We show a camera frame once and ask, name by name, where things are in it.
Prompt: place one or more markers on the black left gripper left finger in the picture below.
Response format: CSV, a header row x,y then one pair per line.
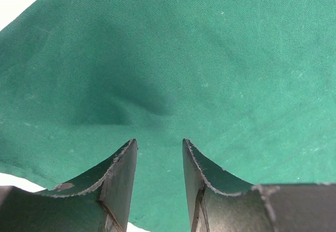
x,y
97,200

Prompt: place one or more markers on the dark green surgical cloth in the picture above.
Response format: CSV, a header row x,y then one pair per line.
x,y
250,82

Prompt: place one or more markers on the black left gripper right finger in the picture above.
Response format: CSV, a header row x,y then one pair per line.
x,y
219,201

